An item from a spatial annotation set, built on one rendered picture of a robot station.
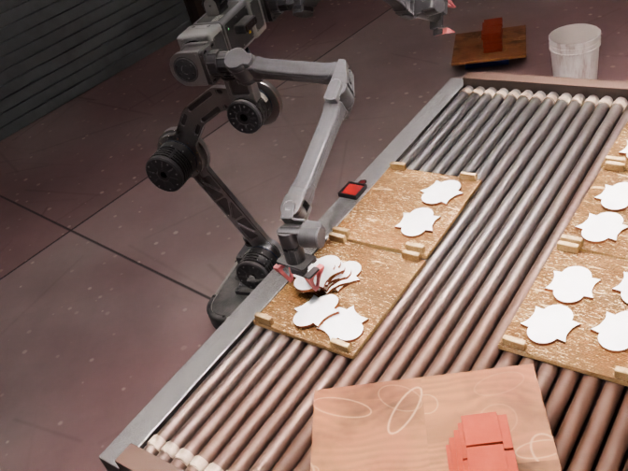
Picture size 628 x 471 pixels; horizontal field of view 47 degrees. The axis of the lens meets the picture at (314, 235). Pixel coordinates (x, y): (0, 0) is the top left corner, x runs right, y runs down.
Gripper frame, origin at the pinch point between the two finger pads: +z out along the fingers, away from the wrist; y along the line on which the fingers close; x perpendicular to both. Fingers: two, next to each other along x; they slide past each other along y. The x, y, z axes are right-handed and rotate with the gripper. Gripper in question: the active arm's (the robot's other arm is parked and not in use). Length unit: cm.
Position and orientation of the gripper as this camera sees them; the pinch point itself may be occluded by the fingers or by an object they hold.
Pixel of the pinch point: (303, 283)
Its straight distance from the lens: 207.1
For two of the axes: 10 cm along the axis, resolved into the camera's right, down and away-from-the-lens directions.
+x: 6.0, -5.7, 5.5
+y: 7.6, 2.2, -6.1
